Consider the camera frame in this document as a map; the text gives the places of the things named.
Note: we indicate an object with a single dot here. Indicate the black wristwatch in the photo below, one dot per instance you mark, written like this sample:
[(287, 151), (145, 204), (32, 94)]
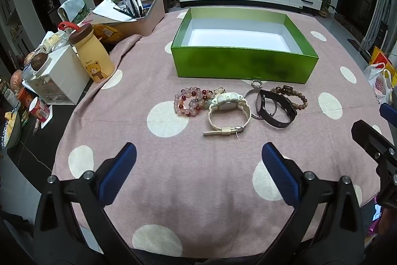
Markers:
[(287, 109)]

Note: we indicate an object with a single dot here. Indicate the cream plastic wristwatch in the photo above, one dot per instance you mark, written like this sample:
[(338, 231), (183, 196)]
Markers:
[(226, 100)]

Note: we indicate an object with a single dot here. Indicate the silver bangle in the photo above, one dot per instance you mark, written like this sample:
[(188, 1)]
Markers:
[(255, 116)]

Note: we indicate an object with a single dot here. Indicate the yellow bear print bottle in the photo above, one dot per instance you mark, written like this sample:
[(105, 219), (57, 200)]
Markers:
[(93, 60)]

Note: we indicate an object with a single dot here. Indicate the red and white cup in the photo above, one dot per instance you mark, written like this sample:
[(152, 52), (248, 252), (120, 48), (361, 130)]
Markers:
[(38, 109)]

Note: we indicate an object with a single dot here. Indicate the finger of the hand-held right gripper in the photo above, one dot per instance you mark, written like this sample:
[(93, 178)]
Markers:
[(369, 137), (389, 113)]

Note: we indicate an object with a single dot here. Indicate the white plastic bag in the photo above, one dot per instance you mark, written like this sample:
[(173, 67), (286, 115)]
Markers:
[(377, 81)]

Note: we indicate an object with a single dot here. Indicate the small potted plant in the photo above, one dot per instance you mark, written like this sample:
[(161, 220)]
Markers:
[(326, 7)]

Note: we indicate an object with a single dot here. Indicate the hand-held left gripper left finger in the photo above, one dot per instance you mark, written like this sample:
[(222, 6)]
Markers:
[(119, 172)]

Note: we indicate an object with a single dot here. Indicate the pink polka dot tablecloth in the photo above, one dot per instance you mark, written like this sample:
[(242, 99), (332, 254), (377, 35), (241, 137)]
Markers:
[(198, 178)]

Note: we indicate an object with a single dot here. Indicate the bowl of food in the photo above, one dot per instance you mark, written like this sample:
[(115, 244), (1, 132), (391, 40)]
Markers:
[(9, 131)]

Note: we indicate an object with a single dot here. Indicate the white drawer organizer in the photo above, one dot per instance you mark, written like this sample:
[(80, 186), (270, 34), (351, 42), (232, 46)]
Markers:
[(62, 78)]

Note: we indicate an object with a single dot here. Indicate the green cardboard box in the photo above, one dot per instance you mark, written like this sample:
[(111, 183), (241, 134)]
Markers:
[(242, 63)]

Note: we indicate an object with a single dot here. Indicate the white paper sheets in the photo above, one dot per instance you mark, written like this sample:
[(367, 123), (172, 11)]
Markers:
[(105, 10)]

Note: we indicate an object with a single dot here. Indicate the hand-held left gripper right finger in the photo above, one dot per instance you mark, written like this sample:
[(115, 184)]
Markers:
[(279, 172)]

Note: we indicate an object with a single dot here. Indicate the pink desk bin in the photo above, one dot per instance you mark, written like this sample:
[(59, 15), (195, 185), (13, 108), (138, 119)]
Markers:
[(152, 16)]

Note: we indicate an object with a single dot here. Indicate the bunch of pens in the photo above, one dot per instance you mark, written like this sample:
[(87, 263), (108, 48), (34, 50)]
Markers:
[(135, 2)]

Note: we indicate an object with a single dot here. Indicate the yellow shopping bag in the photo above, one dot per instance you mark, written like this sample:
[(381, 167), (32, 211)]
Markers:
[(380, 57)]

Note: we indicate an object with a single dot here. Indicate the yellow snack packet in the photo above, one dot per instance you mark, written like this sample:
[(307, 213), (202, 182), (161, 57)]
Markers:
[(105, 32)]

